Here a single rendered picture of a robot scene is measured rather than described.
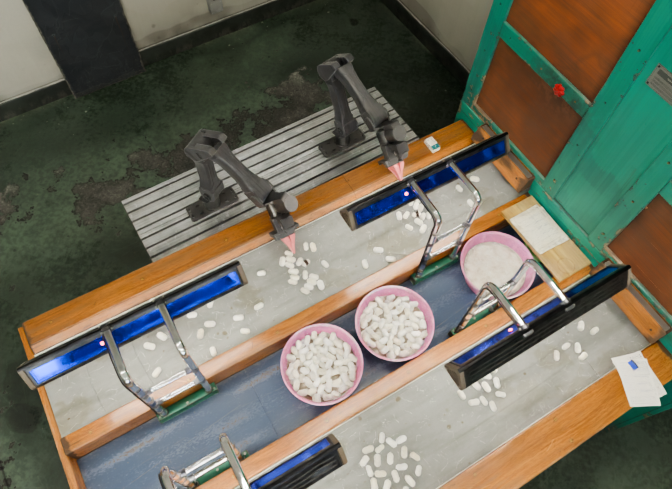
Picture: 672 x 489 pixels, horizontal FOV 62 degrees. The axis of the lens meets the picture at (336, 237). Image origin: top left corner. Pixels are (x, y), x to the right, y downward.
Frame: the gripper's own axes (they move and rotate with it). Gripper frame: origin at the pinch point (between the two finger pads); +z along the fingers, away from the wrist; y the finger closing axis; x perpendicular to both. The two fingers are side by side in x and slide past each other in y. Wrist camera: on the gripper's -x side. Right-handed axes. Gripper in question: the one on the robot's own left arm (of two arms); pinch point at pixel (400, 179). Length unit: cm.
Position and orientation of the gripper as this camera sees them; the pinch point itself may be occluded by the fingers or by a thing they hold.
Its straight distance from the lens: 210.7
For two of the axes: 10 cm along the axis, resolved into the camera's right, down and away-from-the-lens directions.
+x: -3.5, -1.2, 9.3
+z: 3.6, 9.0, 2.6
